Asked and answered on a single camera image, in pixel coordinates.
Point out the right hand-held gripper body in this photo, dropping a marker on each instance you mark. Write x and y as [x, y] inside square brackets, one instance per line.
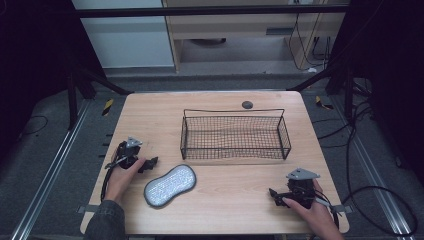
[301, 190]

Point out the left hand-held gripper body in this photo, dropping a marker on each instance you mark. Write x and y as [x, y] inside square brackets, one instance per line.
[127, 154]

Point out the grey oval scrubbing pad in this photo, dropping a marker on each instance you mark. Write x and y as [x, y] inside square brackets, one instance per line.
[170, 185]

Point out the person's left hand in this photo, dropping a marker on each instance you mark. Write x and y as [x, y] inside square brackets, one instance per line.
[118, 181]

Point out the person's right hand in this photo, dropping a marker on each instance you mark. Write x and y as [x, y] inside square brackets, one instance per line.
[316, 215]

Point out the yellow black hazard tape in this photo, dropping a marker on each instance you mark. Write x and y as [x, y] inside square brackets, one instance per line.
[107, 107]
[322, 104]

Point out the black metal stand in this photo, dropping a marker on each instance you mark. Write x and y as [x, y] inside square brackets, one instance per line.
[348, 96]
[72, 100]

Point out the round grey table grommet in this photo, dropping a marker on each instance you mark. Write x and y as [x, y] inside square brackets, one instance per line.
[247, 105]

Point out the white cabinet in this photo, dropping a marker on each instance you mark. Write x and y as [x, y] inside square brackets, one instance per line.
[133, 43]

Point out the dark curtain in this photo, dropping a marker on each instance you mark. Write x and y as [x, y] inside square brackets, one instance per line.
[396, 66]
[30, 60]

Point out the grey metal table bracket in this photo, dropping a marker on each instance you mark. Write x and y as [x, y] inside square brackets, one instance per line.
[343, 209]
[87, 209]

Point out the aluminium floor rail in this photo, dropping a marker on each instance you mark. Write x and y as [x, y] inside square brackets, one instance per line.
[50, 180]
[376, 186]

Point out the black horizontal frame bar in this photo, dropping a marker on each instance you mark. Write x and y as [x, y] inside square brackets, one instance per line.
[200, 12]

